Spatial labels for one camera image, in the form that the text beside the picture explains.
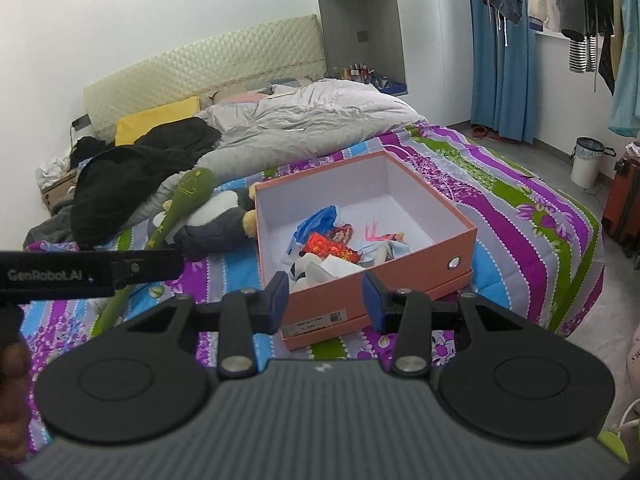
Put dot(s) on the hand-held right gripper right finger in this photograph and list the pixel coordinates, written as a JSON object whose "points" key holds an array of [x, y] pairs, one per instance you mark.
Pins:
{"points": [[376, 304]]}

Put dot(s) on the blue and white packet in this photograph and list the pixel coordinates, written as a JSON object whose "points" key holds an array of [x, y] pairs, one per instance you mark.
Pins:
{"points": [[317, 222]]}

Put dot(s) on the yellow pillow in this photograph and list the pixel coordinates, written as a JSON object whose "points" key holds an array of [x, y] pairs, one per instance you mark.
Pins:
{"points": [[155, 120]]}

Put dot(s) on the blue storage box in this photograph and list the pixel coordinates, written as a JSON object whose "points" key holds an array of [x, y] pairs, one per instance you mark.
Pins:
{"points": [[392, 87]]}

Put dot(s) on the person's left hand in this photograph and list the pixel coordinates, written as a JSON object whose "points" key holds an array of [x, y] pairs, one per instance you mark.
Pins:
{"points": [[14, 390]]}

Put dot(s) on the pink pillow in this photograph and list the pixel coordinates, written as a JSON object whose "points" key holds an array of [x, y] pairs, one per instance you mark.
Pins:
{"points": [[240, 97]]}

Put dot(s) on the black jacket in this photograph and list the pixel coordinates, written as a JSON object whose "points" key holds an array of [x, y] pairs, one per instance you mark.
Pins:
{"points": [[115, 180]]}

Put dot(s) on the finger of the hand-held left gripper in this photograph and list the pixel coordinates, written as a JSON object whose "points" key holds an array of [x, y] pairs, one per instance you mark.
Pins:
{"points": [[150, 266]]}

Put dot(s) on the red foil wrapper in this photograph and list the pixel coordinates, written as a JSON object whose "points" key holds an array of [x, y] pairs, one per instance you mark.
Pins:
{"points": [[325, 248]]}

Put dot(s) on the row of cosmetic bottles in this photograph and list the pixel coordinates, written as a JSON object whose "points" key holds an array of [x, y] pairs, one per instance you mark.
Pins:
{"points": [[356, 72]]}

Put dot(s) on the dark grey blanket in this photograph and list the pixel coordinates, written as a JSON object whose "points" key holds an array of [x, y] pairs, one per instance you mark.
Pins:
{"points": [[50, 227]]}

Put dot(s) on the red suitcase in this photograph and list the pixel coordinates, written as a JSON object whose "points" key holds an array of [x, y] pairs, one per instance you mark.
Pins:
{"points": [[625, 200]]}

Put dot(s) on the white trash bin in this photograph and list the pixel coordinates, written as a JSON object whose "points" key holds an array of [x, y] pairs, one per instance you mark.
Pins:
{"points": [[590, 170]]}

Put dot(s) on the white cloth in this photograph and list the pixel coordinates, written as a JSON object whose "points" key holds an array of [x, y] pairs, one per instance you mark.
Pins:
{"points": [[52, 167]]}

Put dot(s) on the striped floral bedsheet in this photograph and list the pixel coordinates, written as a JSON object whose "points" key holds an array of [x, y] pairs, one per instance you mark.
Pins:
{"points": [[525, 220]]}

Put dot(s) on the red slipper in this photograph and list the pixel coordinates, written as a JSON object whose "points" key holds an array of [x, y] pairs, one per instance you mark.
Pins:
{"points": [[479, 132], [504, 136]]}

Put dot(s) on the quilted beige headboard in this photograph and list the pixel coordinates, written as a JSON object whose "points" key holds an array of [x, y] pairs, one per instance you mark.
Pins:
{"points": [[210, 65]]}

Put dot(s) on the small panda plush toy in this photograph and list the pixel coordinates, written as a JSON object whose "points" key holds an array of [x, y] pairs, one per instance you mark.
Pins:
{"points": [[302, 270]]}

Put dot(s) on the grey penguin plush toy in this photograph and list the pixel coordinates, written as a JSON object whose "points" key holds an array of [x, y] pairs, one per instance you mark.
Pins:
{"points": [[215, 230]]}

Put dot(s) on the brown cardboard box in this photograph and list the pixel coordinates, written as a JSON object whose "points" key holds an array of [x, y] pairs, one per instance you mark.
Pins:
{"points": [[57, 192]]}

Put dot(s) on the white tissue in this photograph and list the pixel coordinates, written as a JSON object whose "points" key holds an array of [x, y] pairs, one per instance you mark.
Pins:
{"points": [[342, 266]]}

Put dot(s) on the grey wardrobe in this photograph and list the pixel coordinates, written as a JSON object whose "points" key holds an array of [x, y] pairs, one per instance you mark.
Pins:
{"points": [[380, 5]]}

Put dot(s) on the red candy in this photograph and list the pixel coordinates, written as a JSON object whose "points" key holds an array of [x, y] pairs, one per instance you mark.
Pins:
{"points": [[344, 234]]}

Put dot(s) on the black bag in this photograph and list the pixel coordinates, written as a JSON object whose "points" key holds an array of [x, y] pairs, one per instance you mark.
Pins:
{"points": [[90, 147]]}

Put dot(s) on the orange cardboard box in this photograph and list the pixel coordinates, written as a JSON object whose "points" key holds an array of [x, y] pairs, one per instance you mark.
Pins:
{"points": [[400, 280]]}

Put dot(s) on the dark wall switch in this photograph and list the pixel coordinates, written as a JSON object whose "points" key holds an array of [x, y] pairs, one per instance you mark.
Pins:
{"points": [[363, 36]]}

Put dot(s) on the grey duvet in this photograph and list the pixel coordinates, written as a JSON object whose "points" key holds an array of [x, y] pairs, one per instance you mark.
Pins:
{"points": [[320, 115]]}

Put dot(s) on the blue curtain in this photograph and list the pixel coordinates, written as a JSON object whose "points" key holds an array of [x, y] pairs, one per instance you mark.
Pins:
{"points": [[500, 85]]}

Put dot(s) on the green plush spoon toy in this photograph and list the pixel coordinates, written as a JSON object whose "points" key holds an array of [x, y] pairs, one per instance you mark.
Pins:
{"points": [[192, 187]]}

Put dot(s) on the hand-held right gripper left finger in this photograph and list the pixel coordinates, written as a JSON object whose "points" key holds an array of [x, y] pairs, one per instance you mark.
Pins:
{"points": [[276, 305]]}

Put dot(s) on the grey coat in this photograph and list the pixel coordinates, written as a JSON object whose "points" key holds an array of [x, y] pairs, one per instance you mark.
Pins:
{"points": [[575, 0]]}

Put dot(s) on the light green plastic object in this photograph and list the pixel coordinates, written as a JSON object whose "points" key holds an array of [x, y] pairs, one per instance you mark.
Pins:
{"points": [[614, 452]]}

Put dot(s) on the black garment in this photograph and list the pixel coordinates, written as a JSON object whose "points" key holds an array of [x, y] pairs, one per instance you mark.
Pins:
{"points": [[600, 0]]}

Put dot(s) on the pink feather toy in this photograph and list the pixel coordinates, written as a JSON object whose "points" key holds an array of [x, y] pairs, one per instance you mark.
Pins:
{"points": [[375, 232]]}

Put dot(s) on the teal garment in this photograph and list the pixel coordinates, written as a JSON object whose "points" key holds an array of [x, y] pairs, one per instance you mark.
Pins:
{"points": [[627, 85]]}

